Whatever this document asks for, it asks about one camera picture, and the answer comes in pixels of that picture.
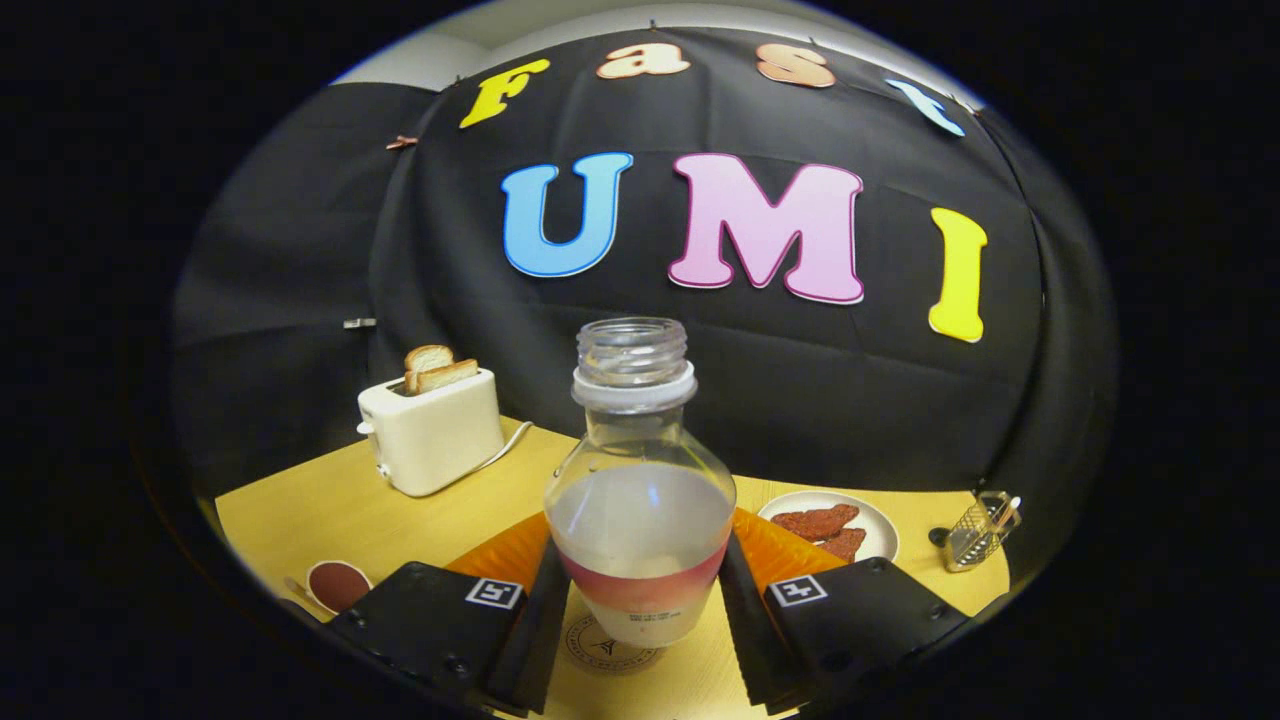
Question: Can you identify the round cork coaster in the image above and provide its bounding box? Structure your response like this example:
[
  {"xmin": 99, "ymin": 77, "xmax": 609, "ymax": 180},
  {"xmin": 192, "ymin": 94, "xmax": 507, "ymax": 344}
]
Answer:
[{"xmin": 565, "ymin": 613, "xmax": 663, "ymax": 673}]

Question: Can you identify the beige cup with wooden handle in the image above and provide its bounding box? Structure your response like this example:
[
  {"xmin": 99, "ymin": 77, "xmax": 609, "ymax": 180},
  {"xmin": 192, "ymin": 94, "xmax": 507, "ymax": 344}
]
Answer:
[{"xmin": 283, "ymin": 560, "xmax": 374, "ymax": 616}]

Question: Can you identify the white round plate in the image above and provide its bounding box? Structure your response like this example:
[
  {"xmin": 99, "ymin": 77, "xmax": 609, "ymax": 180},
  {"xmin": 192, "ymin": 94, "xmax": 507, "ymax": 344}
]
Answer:
[{"xmin": 757, "ymin": 490, "xmax": 900, "ymax": 564}]

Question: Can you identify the clear juice bottle red label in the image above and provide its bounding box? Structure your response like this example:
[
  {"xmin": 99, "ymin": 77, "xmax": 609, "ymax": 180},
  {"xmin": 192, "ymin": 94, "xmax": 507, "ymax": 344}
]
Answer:
[{"xmin": 543, "ymin": 317, "xmax": 738, "ymax": 648}]

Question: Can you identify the white toaster cable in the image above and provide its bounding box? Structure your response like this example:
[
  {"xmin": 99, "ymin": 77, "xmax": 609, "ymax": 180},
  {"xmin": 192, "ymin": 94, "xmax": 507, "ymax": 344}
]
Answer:
[{"xmin": 470, "ymin": 420, "xmax": 534, "ymax": 473}]

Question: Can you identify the wire mesh utensil holder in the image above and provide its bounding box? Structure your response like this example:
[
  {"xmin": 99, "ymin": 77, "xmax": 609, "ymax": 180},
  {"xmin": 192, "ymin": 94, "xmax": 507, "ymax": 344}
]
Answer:
[{"xmin": 942, "ymin": 490, "xmax": 1023, "ymax": 574}]

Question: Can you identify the cream toaster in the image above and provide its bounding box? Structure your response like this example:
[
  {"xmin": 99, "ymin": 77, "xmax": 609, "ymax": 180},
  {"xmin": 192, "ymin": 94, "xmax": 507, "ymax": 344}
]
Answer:
[{"xmin": 357, "ymin": 367, "xmax": 506, "ymax": 498}]

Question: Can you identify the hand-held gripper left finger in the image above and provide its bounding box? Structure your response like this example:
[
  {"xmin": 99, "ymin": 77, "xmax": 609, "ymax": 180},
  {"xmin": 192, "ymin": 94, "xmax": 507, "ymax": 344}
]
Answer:
[{"xmin": 325, "ymin": 510, "xmax": 573, "ymax": 716}]

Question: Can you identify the black backdrop cloth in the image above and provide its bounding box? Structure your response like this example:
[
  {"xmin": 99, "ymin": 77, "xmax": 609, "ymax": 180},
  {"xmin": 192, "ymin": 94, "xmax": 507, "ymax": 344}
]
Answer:
[{"xmin": 170, "ymin": 25, "xmax": 1116, "ymax": 601}]

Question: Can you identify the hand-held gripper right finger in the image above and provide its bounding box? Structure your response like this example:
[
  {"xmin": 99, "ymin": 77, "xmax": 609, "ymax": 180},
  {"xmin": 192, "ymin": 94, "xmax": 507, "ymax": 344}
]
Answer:
[{"xmin": 718, "ymin": 508, "xmax": 971, "ymax": 716}]

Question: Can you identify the wooden table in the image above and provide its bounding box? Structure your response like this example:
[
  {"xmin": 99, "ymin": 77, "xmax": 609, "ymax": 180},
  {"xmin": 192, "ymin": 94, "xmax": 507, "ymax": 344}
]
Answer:
[{"xmin": 215, "ymin": 415, "xmax": 1011, "ymax": 720}]

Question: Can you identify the toast slice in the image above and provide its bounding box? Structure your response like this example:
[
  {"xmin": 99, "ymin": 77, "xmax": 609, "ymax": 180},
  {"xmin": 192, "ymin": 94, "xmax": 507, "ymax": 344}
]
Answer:
[
  {"xmin": 404, "ymin": 344, "xmax": 456, "ymax": 393},
  {"xmin": 415, "ymin": 359, "xmax": 480, "ymax": 394}
]

